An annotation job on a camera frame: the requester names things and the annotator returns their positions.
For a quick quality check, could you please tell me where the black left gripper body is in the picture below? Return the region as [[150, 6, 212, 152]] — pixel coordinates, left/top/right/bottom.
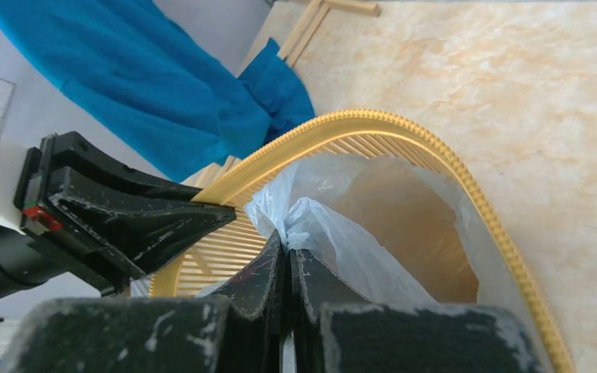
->
[[13, 146, 129, 298]]

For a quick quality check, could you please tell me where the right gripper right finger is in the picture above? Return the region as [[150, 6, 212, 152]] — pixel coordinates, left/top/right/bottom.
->
[[288, 249, 546, 372]]

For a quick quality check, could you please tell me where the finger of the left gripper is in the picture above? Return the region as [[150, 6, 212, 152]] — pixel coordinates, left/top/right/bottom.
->
[[49, 166, 236, 280], [47, 131, 201, 201]]

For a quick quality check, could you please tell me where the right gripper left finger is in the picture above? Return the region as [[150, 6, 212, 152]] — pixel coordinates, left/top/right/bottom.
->
[[0, 233, 285, 372]]

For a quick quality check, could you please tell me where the yellow mesh trash bin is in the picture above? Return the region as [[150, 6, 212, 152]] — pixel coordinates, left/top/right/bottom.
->
[[150, 110, 574, 372]]

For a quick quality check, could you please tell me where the light blue trash bag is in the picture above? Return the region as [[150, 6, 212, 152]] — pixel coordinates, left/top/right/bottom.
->
[[128, 152, 554, 373]]

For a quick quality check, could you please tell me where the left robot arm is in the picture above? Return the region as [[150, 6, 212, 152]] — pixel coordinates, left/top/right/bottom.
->
[[0, 131, 236, 298]]

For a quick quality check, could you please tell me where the blue t-shirt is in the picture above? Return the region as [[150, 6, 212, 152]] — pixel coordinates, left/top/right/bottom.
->
[[0, 1, 315, 182]]

